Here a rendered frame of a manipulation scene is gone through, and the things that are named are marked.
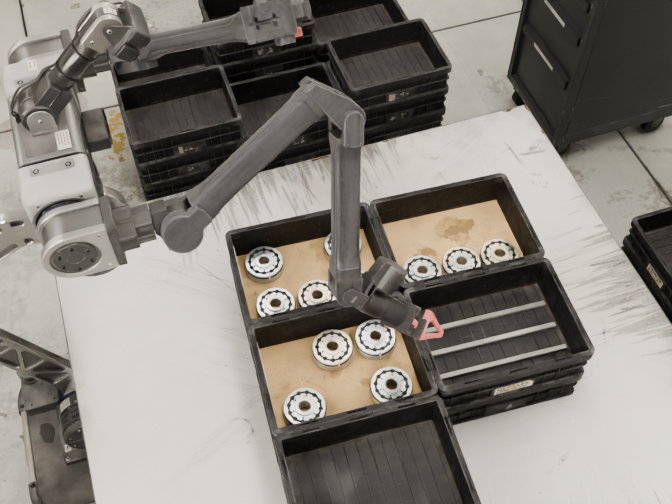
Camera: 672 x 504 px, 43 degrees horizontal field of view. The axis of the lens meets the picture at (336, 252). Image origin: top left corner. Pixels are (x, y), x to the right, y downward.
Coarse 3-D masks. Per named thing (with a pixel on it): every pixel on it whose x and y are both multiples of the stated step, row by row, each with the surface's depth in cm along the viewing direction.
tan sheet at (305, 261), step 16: (320, 240) 235; (240, 256) 232; (288, 256) 232; (304, 256) 232; (320, 256) 232; (368, 256) 232; (240, 272) 229; (288, 272) 229; (304, 272) 229; (320, 272) 229; (256, 288) 226; (288, 288) 226
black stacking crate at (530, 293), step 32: (448, 288) 217; (480, 288) 221; (512, 288) 226; (544, 288) 223; (448, 320) 220; (512, 320) 220; (544, 320) 220; (480, 352) 215; (512, 352) 215; (576, 352) 212; (448, 384) 210; (512, 384) 205; (544, 384) 210
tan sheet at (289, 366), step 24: (312, 336) 218; (264, 360) 214; (288, 360) 214; (312, 360) 214; (360, 360) 213; (384, 360) 213; (408, 360) 213; (288, 384) 210; (312, 384) 210; (336, 384) 210; (360, 384) 210; (336, 408) 206
